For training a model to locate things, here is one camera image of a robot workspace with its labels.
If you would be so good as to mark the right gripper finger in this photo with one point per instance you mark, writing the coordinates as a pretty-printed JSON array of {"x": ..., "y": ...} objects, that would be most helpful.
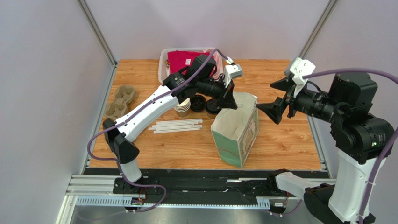
[
  {"x": 284, "y": 84},
  {"x": 274, "y": 110}
]

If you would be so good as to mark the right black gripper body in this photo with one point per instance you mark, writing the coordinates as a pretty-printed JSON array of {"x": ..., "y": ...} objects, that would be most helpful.
[{"x": 289, "y": 99}]

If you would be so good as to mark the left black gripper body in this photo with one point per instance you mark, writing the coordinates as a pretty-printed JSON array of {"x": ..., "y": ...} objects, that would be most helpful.
[{"x": 221, "y": 89}]

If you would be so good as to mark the single black lid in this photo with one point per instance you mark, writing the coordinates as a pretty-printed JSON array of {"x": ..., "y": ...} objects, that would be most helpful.
[{"x": 211, "y": 107}]

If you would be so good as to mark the single paper cup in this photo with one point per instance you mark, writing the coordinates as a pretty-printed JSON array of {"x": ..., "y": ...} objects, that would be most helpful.
[{"x": 212, "y": 115}]

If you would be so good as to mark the green paper gift bag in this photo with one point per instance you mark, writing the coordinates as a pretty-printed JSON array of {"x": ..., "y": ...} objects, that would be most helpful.
[{"x": 235, "y": 131}]

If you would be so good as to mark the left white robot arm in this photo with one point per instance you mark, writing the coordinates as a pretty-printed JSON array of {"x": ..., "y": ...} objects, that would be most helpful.
[{"x": 175, "y": 89}]

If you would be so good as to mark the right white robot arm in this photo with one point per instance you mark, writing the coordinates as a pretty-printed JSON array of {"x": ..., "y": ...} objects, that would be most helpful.
[{"x": 363, "y": 141}]

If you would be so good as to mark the stack of black lids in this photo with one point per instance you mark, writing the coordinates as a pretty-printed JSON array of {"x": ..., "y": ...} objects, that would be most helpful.
[{"x": 197, "y": 103}]

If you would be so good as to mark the pink cloth in basket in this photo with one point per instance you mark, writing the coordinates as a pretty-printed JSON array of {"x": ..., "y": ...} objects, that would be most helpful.
[{"x": 219, "y": 64}]

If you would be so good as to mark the stack of paper cups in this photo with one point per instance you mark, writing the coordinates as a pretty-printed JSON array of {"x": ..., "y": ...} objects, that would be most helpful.
[{"x": 182, "y": 109}]

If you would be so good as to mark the red folded shirt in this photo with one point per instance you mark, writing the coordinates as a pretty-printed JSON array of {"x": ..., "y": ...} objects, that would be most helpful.
[{"x": 181, "y": 58}]

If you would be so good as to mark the white plastic basket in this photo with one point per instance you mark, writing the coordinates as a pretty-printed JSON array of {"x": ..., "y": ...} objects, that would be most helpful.
[{"x": 163, "y": 68}]

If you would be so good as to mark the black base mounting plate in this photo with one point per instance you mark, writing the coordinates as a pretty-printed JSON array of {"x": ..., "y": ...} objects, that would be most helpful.
[{"x": 193, "y": 186}]

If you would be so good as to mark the brown pulp cup carrier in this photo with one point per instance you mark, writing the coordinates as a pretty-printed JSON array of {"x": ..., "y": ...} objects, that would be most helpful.
[{"x": 123, "y": 96}]

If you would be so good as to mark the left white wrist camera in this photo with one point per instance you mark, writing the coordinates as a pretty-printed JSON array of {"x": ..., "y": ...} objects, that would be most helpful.
[{"x": 231, "y": 72}]

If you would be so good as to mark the aluminium frame rail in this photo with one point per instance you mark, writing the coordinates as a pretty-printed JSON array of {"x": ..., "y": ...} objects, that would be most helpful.
[{"x": 92, "y": 190}]

